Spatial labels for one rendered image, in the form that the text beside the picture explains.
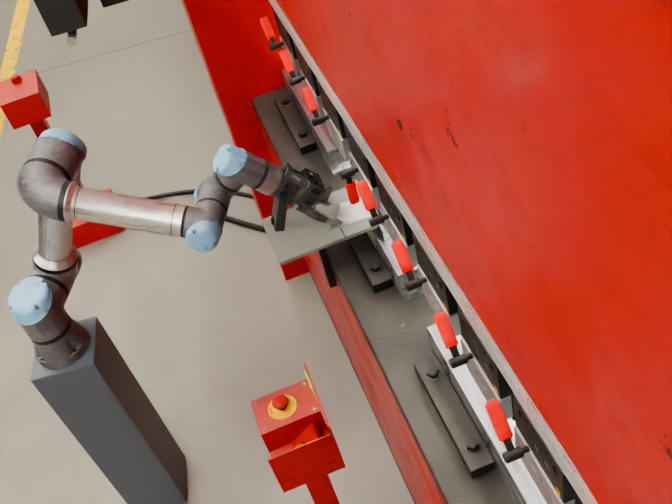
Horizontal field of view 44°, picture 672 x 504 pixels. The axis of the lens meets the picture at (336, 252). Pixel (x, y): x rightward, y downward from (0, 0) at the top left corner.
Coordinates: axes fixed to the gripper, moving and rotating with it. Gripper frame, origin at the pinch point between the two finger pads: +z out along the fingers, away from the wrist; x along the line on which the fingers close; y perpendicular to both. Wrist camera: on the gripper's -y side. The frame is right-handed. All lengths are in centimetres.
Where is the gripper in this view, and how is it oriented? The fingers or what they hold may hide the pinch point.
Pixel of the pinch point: (333, 215)
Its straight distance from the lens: 211.3
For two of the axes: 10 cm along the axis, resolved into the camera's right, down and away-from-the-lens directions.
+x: -2.6, -6.4, 7.2
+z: 7.7, 3.1, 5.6
